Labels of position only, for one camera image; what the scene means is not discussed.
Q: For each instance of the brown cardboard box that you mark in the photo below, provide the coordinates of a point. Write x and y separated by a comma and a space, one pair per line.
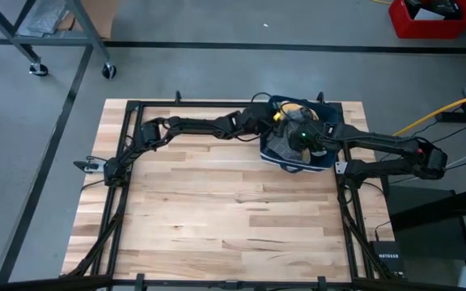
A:
103, 16

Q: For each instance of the black side desk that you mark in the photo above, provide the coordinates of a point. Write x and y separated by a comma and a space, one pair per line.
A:
427, 210

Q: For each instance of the navy blue fabric bin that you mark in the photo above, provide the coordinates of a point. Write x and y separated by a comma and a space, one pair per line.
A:
297, 163

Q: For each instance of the grey metal wheeled cart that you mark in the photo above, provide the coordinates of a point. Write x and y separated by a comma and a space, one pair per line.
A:
88, 28

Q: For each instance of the grey wrapped package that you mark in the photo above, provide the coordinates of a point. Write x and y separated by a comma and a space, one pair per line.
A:
47, 18

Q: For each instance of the grey checked towel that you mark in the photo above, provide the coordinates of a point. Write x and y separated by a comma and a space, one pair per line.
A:
283, 147

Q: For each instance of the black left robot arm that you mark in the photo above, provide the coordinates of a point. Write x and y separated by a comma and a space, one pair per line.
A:
184, 127

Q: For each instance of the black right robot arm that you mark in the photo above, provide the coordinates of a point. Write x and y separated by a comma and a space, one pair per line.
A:
382, 147

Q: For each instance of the black metal table frame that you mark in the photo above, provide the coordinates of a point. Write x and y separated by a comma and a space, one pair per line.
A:
200, 104

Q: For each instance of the black Netgear network switch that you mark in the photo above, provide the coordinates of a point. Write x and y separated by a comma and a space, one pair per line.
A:
386, 258

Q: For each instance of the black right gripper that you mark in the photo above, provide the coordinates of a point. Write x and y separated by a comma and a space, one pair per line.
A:
307, 135

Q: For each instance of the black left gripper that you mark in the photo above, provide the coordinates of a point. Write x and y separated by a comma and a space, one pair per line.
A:
279, 127

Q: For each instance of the white paper sheet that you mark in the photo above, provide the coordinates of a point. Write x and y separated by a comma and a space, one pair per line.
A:
427, 15

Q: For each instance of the red plastic bin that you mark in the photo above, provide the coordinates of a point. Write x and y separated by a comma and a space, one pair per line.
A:
431, 29

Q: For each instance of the black device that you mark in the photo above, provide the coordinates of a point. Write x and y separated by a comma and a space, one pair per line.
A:
443, 6

